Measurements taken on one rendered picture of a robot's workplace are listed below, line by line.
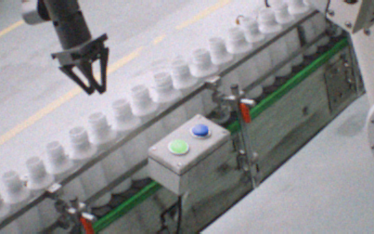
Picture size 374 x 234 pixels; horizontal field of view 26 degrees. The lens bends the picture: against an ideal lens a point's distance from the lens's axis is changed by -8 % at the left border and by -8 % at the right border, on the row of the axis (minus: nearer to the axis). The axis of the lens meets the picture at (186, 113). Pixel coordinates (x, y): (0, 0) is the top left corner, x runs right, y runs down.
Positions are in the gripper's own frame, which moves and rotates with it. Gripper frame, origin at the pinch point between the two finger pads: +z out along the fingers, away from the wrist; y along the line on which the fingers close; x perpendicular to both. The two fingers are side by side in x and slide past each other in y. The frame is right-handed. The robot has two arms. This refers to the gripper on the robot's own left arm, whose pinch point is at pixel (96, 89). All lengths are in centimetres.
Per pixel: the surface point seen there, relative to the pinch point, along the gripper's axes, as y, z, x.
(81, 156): -11.8, 12.8, -1.5
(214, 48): -12.6, 10.3, 40.3
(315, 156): -113, 110, 164
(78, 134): -11.1, 8.6, -0.4
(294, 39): -12, 19, 65
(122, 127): -12.0, 12.9, 10.1
